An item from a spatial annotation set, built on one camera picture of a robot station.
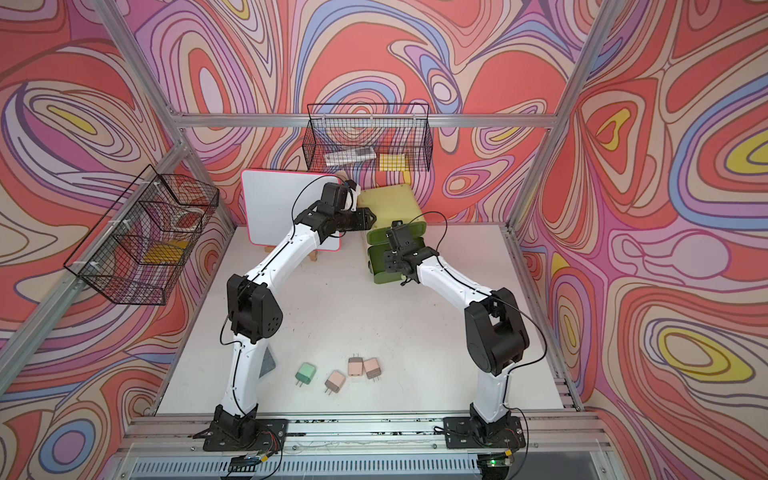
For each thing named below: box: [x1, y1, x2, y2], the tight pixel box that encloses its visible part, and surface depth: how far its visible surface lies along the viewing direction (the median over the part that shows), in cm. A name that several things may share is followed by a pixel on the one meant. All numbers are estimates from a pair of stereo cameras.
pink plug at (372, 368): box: [363, 358, 382, 382], surface depth 84 cm
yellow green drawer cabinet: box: [357, 184, 427, 263], surface depth 97 cm
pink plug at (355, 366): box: [348, 354, 364, 377], surface depth 85 cm
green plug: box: [294, 362, 317, 387], surface depth 84 cm
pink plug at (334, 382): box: [324, 370, 346, 396], surface depth 82 cm
